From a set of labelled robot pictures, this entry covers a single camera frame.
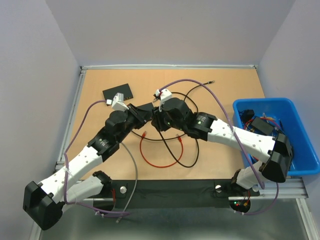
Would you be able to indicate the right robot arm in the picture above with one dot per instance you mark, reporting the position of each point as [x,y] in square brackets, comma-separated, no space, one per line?
[273,153]

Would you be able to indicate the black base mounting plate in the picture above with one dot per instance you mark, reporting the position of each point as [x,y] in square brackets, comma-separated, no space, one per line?
[161,194]

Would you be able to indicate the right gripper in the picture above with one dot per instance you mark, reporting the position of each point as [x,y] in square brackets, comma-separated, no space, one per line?
[157,120]

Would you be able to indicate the black power adapter in bin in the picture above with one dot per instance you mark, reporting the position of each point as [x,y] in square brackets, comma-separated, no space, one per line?
[262,126]

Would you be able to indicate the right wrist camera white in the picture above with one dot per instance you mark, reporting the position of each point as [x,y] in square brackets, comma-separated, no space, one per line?
[163,96]

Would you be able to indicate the aluminium front rail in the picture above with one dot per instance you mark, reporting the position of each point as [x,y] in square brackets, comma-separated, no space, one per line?
[293,189]

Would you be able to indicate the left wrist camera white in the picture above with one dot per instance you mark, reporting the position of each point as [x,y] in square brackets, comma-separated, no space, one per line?
[117,103]

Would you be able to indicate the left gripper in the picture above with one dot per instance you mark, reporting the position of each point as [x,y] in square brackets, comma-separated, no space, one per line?
[141,119]

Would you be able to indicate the black ethernet cable long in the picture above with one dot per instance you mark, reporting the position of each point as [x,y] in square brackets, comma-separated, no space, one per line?
[186,96]

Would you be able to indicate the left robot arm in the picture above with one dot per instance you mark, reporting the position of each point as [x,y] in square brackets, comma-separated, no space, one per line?
[44,201]

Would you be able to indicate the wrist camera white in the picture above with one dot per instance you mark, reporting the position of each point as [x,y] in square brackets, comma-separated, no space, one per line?
[117,103]
[163,96]

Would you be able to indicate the black ethernet cable short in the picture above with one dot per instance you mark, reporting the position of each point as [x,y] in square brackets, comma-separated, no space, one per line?
[177,160]

